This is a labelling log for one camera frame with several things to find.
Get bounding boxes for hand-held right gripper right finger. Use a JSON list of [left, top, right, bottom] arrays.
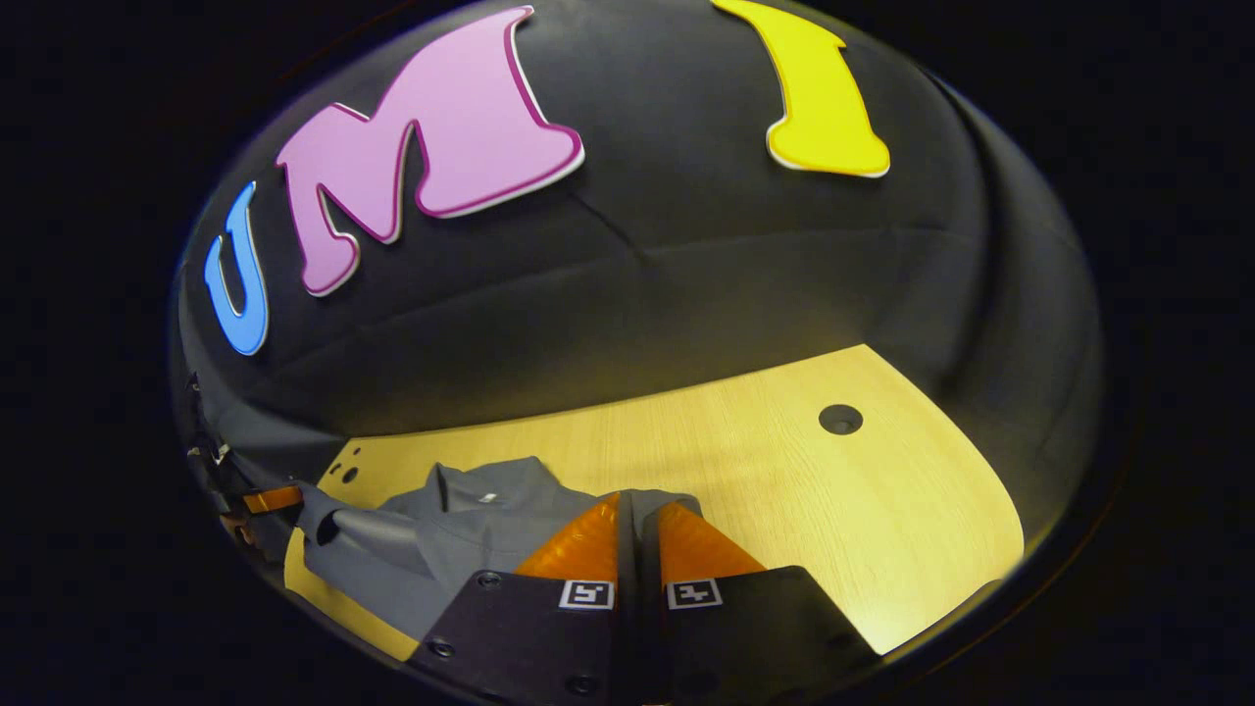
[[635, 500, 879, 706]]

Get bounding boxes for grey collared shirt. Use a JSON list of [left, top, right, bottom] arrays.
[[294, 456, 707, 644]]

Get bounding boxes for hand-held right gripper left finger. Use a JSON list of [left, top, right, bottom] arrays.
[[407, 493, 633, 706]]

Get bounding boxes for black backdrop cloth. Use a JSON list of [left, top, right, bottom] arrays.
[[169, 0, 1109, 560]]

